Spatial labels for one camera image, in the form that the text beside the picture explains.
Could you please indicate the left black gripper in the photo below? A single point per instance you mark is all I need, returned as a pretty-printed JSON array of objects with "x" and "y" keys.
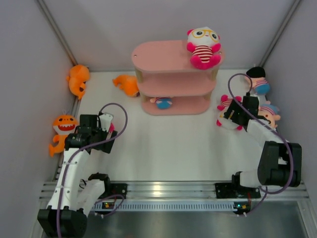
[{"x": 105, "y": 147}]

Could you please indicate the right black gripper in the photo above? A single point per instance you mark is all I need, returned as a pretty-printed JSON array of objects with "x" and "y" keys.
[{"x": 233, "y": 107}]

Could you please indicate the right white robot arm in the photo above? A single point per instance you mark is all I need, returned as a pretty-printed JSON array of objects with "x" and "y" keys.
[{"x": 281, "y": 161}]

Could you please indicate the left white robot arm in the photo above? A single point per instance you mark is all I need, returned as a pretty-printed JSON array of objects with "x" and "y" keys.
[{"x": 67, "y": 211}]

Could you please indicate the orange shark plush near shelf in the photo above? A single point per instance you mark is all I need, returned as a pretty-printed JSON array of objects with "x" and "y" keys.
[{"x": 128, "y": 84}]

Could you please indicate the doll plush on bottom shelf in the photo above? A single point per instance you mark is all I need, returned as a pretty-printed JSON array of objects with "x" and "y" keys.
[{"x": 162, "y": 103}]

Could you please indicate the pink three-tier shelf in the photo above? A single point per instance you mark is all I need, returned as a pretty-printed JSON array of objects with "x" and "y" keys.
[{"x": 163, "y": 69}]

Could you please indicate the orange shark plush front-left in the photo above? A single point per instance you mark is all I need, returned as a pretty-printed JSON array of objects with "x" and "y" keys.
[{"x": 63, "y": 125}]

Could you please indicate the blue-hat doll plush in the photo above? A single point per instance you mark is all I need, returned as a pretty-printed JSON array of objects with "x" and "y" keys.
[{"x": 271, "y": 113}]

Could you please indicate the black-haired doll plush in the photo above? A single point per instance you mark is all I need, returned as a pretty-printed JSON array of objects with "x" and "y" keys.
[{"x": 256, "y": 77}]

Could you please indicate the orange shark plush back-left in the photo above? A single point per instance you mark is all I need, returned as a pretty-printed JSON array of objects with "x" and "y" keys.
[{"x": 77, "y": 78}]

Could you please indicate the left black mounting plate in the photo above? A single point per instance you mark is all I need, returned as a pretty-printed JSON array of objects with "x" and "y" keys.
[{"x": 118, "y": 188}]

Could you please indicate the black mounting plate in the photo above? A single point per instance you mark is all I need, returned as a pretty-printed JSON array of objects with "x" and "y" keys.
[
  {"x": 118, "y": 188},
  {"x": 225, "y": 190}
]

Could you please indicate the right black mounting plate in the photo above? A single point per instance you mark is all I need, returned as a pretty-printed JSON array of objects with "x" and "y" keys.
[{"x": 225, "y": 190}]

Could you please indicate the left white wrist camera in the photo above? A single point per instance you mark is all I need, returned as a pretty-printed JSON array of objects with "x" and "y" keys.
[{"x": 106, "y": 120}]

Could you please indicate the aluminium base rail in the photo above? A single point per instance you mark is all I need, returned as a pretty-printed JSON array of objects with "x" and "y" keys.
[{"x": 181, "y": 190}]

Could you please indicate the white slotted cable duct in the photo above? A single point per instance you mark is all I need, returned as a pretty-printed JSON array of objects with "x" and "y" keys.
[{"x": 129, "y": 206}]

